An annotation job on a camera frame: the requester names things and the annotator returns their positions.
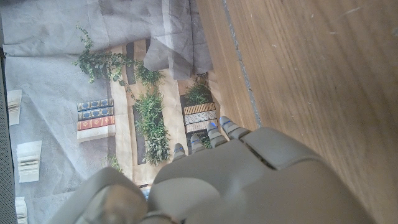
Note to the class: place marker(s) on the printed fabric backdrop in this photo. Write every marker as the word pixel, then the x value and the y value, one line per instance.
pixel 62 77

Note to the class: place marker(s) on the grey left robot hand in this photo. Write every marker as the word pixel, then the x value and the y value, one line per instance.
pixel 233 186

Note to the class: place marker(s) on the grey tape outline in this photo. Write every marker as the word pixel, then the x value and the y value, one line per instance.
pixel 243 68

